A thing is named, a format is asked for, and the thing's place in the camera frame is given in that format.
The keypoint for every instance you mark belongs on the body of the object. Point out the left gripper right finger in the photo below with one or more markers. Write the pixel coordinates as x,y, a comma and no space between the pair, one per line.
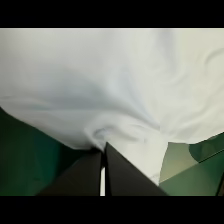
128,176

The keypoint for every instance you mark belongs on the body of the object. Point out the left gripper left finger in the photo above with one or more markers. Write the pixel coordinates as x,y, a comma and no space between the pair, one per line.
80,176

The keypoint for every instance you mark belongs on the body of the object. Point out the white T-shirt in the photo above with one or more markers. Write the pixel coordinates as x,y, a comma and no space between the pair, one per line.
110,83

